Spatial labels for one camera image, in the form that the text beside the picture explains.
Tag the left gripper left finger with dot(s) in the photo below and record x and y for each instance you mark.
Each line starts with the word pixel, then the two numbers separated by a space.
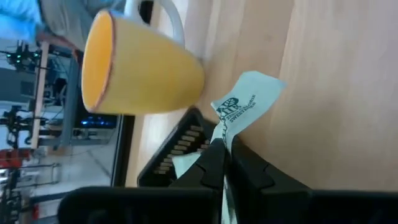
pixel 205 174

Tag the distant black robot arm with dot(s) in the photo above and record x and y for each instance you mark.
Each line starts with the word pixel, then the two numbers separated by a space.
pixel 18 59

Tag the pale green sweetener packet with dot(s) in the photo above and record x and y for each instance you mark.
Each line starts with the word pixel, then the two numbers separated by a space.
pixel 185 163
pixel 248 99

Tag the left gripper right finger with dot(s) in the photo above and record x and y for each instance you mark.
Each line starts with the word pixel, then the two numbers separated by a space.
pixel 255 177

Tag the yellow ceramic mug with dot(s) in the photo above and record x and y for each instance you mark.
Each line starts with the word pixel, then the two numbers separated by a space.
pixel 149 71

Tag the person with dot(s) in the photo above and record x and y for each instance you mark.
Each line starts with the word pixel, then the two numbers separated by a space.
pixel 71 18

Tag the black plastic mesh basket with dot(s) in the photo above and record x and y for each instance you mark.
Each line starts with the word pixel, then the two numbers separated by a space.
pixel 146 180

